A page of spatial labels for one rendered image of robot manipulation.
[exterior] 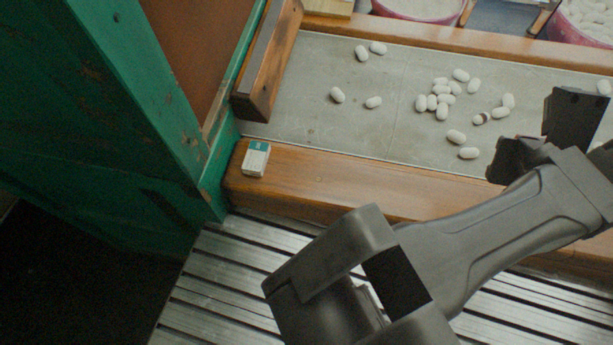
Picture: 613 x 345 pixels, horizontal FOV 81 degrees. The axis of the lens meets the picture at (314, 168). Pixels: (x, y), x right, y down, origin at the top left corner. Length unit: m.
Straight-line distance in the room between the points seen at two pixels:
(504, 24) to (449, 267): 0.93
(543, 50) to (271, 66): 0.58
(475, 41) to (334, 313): 0.73
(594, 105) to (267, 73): 0.47
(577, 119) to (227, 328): 0.58
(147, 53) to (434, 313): 0.34
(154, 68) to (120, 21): 0.07
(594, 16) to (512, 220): 0.88
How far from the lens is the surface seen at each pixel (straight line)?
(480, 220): 0.27
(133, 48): 0.39
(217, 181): 0.64
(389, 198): 0.63
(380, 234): 0.22
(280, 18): 0.74
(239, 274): 0.69
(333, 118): 0.72
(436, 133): 0.74
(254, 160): 0.63
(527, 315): 0.76
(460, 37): 0.89
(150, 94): 0.42
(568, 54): 0.96
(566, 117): 0.48
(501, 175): 0.54
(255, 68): 0.65
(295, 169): 0.64
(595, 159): 0.44
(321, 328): 0.26
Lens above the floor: 1.33
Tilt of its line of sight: 63 degrees down
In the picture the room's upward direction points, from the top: straight up
